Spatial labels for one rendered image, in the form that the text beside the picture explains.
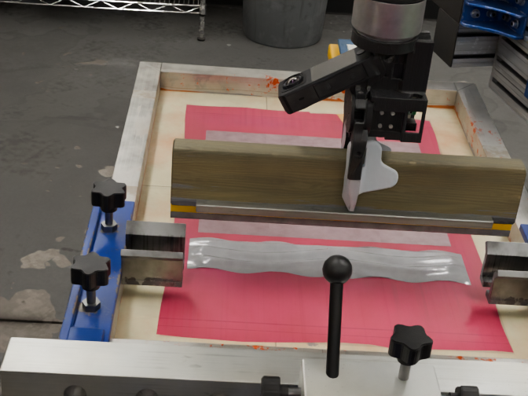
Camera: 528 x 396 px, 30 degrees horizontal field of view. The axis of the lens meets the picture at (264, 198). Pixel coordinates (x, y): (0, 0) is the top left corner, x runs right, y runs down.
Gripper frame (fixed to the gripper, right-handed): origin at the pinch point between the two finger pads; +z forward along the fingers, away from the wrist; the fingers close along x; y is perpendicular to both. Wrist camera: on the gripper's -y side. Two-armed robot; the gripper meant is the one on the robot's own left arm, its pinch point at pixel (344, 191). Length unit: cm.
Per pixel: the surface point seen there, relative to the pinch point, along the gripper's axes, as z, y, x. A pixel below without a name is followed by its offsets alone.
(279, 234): 13.7, -6.2, 11.1
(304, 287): 13.7, -3.4, -0.8
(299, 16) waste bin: 94, 19, 315
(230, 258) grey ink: 13.3, -12.6, 4.4
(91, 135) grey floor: 109, -60, 220
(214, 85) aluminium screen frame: 12, -16, 55
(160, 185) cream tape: 13.7, -22.8, 22.5
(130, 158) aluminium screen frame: 10.2, -27.2, 23.5
